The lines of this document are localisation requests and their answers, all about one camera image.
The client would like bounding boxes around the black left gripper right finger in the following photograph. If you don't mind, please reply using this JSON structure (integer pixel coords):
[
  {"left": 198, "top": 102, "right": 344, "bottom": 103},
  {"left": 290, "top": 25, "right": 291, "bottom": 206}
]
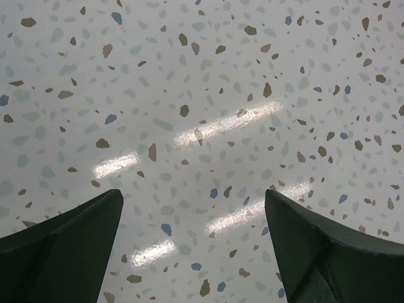
[{"left": 265, "top": 189, "right": 403, "bottom": 302}]

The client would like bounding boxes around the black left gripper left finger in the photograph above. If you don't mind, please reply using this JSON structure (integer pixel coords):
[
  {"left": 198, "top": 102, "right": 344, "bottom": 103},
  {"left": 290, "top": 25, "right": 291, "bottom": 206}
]
[{"left": 1, "top": 189, "right": 123, "bottom": 302}]

